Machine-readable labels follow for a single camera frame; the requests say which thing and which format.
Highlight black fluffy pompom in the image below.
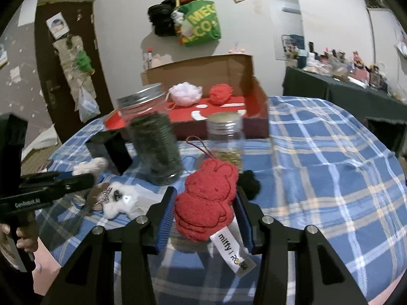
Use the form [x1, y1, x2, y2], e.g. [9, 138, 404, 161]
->
[237, 170, 261, 200]

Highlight person left hand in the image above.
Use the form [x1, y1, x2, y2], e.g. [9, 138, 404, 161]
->
[1, 212, 39, 256]

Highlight black floral tin box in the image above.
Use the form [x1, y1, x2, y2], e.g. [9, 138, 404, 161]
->
[85, 130, 133, 176]

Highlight white plastic bag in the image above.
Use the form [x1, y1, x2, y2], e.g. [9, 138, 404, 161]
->
[78, 86, 100, 123]

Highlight blue plaid tablecloth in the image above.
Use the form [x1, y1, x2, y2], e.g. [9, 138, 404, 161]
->
[34, 95, 407, 305]

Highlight large glass jar dark contents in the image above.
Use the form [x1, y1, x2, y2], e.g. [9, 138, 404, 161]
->
[117, 83, 183, 186]

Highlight small glass jar gold contents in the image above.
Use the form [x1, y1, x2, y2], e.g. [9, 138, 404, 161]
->
[206, 112, 245, 170]

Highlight green plush on door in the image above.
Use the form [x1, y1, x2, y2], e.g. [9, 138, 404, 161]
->
[75, 50, 95, 75]

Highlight dark brown door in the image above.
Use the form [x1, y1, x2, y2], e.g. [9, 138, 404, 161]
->
[35, 0, 113, 143]

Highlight white mesh bath pouf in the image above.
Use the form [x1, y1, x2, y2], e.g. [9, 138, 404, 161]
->
[166, 82, 203, 108]

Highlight cardboard box red lining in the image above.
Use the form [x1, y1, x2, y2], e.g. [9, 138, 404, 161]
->
[103, 54, 271, 141]

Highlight red mesh bath pouf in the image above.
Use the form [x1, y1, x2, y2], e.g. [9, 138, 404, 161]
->
[209, 83, 233, 105]

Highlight dark green side table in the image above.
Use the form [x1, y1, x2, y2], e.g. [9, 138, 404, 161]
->
[282, 65, 407, 156]

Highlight green tote bag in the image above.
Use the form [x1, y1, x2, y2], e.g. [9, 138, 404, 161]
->
[171, 0, 222, 47]

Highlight black bag on wall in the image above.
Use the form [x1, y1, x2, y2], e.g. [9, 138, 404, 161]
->
[148, 0, 176, 37]

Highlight wall mirror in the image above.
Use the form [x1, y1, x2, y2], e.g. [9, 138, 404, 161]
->
[268, 0, 305, 61]

